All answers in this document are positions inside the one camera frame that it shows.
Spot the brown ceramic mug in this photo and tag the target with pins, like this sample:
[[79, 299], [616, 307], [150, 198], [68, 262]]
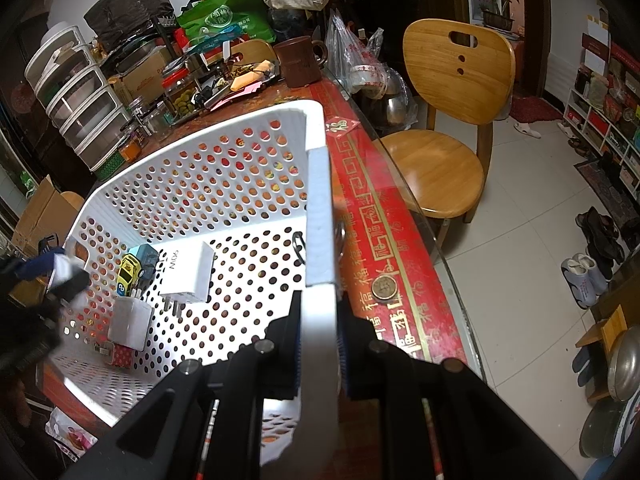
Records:
[[300, 62]]

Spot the white perforated plastic basket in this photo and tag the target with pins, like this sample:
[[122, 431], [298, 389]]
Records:
[[320, 210]]

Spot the wooden chair with slotted back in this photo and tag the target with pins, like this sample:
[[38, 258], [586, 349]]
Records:
[[440, 85]]

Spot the grey slippers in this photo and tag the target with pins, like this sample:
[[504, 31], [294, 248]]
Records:
[[582, 275]]

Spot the green shopping bag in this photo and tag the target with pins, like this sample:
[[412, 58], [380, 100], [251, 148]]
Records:
[[225, 17]]

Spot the light blue charger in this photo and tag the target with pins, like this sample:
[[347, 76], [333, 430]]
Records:
[[146, 256]]

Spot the white slipper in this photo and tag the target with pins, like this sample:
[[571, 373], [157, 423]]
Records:
[[527, 130]]

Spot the black metal rack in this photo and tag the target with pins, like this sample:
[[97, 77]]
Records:
[[165, 25]]

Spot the bronze coin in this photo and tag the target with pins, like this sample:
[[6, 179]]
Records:
[[384, 287]]

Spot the blue slippers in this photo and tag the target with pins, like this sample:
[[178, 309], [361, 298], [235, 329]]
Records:
[[582, 365]]

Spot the white shoe shelf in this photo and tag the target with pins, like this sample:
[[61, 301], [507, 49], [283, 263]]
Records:
[[605, 105]]

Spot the white stacked drawer tower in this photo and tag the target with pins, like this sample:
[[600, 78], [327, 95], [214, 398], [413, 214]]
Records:
[[75, 100]]

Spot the yellow toy car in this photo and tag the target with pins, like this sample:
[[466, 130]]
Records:
[[129, 272]]

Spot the dark metal pot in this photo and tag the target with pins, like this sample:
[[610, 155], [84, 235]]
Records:
[[602, 427]]

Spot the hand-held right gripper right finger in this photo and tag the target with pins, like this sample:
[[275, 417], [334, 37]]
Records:
[[342, 360]]

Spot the large white charger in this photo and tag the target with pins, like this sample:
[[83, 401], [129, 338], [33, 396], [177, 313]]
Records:
[[187, 275]]

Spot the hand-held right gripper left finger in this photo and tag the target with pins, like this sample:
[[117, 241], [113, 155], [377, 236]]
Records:
[[296, 355]]

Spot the black shoes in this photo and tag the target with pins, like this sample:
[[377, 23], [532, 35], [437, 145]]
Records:
[[600, 232]]

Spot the green plastic tray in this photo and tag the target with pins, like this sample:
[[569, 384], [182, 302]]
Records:
[[112, 166]]

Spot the small white charger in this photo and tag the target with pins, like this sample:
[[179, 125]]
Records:
[[129, 322]]

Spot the pink snack packet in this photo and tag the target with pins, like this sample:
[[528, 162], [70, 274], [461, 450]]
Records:
[[70, 432]]

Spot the white domed lid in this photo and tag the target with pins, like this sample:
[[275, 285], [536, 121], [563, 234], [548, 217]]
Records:
[[55, 32]]

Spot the brown cardboard box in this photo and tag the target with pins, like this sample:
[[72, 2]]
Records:
[[145, 74]]

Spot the cluttered metal tray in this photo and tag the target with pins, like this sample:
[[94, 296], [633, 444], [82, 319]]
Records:
[[235, 80]]

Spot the red paper card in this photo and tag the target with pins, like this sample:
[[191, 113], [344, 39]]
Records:
[[341, 125]]

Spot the glass jar with red lid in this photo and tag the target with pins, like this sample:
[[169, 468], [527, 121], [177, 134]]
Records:
[[180, 92]]

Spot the metal binder clip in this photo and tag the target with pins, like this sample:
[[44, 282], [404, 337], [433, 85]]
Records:
[[299, 251]]

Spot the small jar with orange contents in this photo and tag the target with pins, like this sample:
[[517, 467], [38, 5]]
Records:
[[131, 149]]

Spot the black plastic bag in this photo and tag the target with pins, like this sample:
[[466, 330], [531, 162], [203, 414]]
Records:
[[132, 5]]

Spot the empty glass jar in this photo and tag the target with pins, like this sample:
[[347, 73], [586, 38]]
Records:
[[157, 122]]

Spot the open cardboard box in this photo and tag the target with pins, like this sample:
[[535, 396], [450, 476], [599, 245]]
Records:
[[40, 210]]

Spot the red door mat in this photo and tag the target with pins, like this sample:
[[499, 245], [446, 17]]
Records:
[[537, 109]]

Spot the small wooden stool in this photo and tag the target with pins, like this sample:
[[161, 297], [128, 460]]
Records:
[[607, 330]]

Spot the clear plastic bag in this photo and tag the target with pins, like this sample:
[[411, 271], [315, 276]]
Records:
[[360, 60]]

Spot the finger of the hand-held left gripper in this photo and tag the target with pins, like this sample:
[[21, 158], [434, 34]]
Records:
[[35, 266], [75, 282]]

